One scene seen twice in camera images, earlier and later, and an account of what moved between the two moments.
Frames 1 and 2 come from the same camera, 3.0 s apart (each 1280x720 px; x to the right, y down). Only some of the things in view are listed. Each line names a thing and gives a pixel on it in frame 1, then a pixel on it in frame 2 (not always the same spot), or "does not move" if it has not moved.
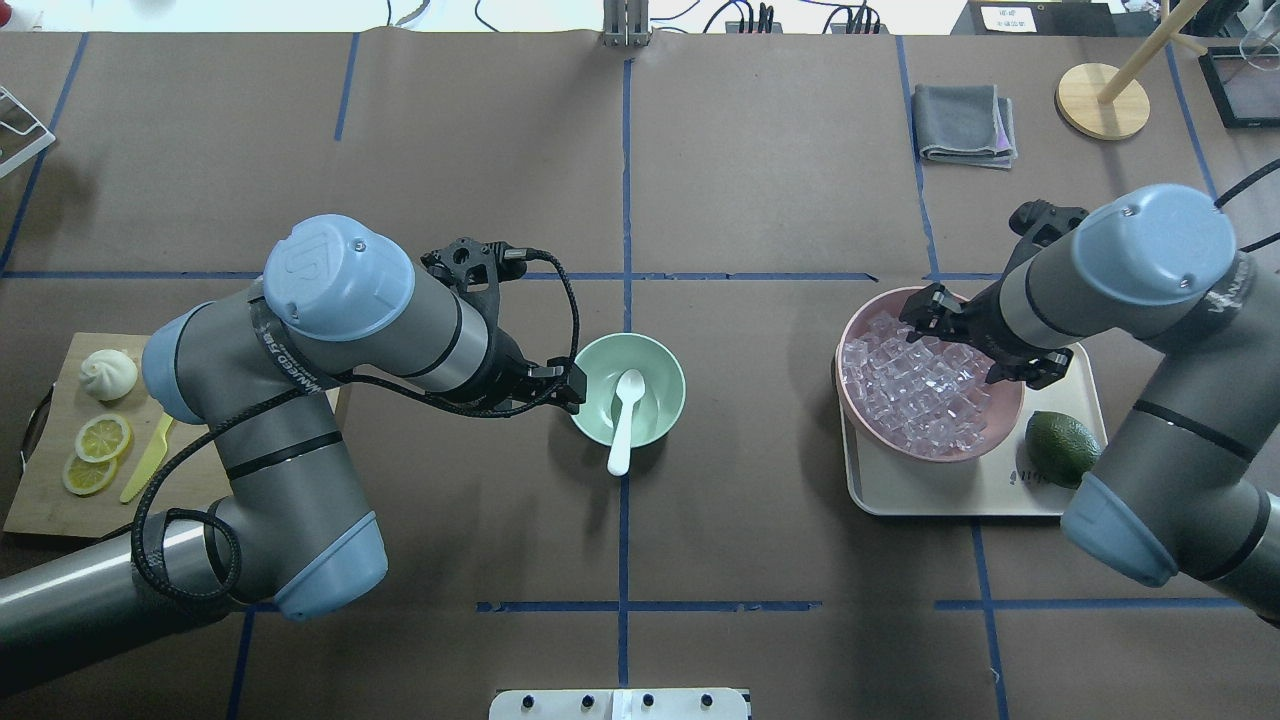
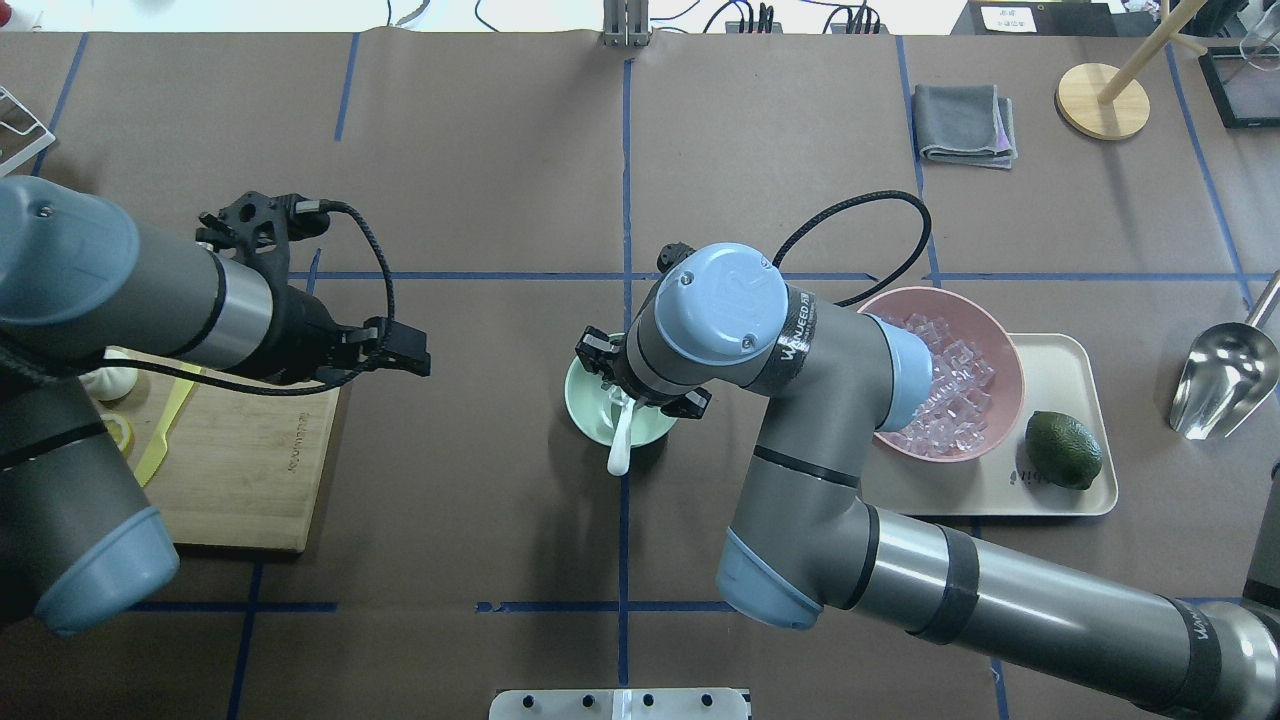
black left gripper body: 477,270 → 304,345
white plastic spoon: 630,388 does not move
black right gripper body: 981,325 → 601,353
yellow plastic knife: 151,457 does not move
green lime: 1056,449 does not move
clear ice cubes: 928,397 does not move
